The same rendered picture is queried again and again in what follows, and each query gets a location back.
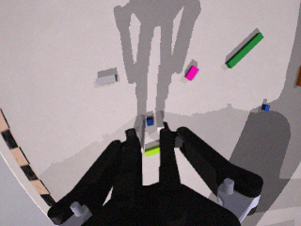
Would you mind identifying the orange rod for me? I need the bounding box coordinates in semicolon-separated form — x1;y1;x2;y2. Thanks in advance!
296;66;301;86

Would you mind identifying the small grey block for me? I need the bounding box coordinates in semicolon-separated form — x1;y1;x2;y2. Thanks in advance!
95;74;118;86

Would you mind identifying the small magenta block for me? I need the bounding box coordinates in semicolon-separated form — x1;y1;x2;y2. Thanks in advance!
185;66;198;81

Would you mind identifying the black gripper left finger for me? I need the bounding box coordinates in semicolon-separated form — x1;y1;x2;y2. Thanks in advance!
47;115;145;226

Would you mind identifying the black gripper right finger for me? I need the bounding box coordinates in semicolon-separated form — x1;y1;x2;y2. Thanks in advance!
155;111;263;226

